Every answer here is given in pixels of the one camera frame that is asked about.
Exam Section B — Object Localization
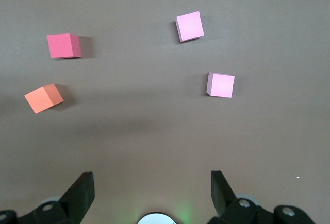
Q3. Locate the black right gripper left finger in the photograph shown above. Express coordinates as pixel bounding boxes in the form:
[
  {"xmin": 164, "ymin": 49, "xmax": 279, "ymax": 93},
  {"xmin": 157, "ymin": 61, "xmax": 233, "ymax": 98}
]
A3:
[{"xmin": 16, "ymin": 171, "xmax": 95, "ymax": 224}]

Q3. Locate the orange foam block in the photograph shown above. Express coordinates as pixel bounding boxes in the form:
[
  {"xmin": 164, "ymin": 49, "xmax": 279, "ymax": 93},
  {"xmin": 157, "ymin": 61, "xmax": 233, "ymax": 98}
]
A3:
[{"xmin": 24, "ymin": 84, "xmax": 64, "ymax": 114}]

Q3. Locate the red foam block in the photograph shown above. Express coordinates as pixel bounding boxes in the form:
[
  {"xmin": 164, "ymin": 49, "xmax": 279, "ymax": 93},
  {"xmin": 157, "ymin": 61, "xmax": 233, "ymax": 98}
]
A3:
[{"xmin": 47, "ymin": 33, "xmax": 82, "ymax": 59}]

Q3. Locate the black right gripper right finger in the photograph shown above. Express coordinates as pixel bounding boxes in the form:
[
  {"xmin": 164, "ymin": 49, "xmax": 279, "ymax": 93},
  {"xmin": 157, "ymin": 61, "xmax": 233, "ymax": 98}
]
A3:
[{"xmin": 208, "ymin": 170, "xmax": 274, "ymax": 224}]

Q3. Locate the light pink foam block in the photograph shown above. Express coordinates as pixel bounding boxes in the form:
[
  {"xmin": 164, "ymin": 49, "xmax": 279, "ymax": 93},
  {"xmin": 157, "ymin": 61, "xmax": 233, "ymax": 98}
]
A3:
[
  {"xmin": 206, "ymin": 72, "xmax": 235, "ymax": 98},
  {"xmin": 175, "ymin": 11, "xmax": 205, "ymax": 43}
]

